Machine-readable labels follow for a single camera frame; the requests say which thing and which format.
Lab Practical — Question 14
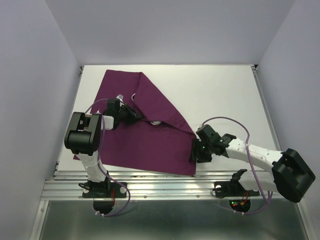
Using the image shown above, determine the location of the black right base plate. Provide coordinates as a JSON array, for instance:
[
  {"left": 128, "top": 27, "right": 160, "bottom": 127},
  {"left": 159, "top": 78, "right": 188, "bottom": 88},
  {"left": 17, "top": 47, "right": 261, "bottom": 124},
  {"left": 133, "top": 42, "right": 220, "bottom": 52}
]
[{"left": 210, "top": 180, "right": 260, "bottom": 214}]

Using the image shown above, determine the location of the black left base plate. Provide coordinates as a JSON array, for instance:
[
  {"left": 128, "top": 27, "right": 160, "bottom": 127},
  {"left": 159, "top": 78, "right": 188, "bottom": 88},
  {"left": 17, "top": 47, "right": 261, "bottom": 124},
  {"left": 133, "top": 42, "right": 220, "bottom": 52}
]
[{"left": 78, "top": 179, "right": 129, "bottom": 217}]

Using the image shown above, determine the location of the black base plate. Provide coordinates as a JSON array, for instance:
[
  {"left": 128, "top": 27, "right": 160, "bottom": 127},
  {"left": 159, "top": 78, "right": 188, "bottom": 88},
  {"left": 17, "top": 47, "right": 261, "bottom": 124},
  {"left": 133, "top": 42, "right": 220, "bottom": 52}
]
[
  {"left": 78, "top": 179, "right": 129, "bottom": 217},
  {"left": 210, "top": 180, "right": 260, "bottom": 214}
]

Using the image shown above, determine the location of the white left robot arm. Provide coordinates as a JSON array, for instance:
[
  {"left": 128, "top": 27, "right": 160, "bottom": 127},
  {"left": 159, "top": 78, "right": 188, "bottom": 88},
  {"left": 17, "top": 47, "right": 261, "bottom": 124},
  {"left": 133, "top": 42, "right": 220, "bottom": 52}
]
[{"left": 64, "top": 95, "right": 143, "bottom": 198}]

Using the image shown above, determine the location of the stainless steel tray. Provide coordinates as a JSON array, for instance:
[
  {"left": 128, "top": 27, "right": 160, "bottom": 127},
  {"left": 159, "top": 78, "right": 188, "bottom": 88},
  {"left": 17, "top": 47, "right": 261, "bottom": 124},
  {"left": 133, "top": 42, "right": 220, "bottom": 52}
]
[{"left": 131, "top": 93, "right": 162, "bottom": 126}]

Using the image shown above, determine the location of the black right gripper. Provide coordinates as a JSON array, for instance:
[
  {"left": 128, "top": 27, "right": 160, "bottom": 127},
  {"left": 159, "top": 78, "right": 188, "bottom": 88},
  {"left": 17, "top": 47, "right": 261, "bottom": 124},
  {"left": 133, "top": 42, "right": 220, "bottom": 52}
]
[{"left": 188, "top": 138, "right": 213, "bottom": 163}]

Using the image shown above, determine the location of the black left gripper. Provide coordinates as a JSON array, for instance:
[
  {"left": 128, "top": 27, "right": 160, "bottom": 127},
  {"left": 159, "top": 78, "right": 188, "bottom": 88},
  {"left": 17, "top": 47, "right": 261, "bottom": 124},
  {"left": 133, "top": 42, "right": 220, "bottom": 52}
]
[{"left": 116, "top": 103, "right": 143, "bottom": 126}]

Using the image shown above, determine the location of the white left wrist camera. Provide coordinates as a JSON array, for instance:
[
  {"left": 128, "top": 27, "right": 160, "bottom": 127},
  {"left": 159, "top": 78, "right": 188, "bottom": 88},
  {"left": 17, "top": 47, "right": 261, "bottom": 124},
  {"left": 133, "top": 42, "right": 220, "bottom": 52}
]
[{"left": 116, "top": 94, "right": 124, "bottom": 101}]

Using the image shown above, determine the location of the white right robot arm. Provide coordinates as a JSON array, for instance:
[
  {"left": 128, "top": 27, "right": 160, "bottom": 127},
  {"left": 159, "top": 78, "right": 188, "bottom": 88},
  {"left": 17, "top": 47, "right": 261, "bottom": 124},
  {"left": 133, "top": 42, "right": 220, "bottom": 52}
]
[{"left": 191, "top": 124, "right": 316, "bottom": 203}]

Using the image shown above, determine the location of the aluminium rail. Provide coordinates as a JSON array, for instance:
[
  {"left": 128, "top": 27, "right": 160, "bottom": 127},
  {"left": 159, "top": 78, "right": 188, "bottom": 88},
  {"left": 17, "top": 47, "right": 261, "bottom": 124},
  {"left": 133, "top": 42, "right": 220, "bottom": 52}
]
[
  {"left": 40, "top": 171, "right": 233, "bottom": 201},
  {"left": 250, "top": 64, "right": 291, "bottom": 176}
]

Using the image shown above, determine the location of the aluminium front rail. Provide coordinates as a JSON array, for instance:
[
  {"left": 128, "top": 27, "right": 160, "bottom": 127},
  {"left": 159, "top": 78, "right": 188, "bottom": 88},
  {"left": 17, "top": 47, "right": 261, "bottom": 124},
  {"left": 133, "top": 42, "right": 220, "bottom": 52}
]
[{"left": 40, "top": 171, "right": 233, "bottom": 201}]

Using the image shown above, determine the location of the aluminium right side rail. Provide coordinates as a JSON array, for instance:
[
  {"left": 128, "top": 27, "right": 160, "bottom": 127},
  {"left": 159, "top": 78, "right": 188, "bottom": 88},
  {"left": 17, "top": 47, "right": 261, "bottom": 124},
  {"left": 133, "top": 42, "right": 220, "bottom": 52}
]
[{"left": 250, "top": 64, "right": 291, "bottom": 176}]

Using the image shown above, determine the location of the purple cloth mat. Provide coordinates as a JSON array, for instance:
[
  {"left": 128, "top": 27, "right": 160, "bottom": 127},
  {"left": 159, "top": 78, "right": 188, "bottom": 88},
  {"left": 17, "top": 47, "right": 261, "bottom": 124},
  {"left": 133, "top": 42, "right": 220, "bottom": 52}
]
[{"left": 72, "top": 69, "right": 198, "bottom": 177}]

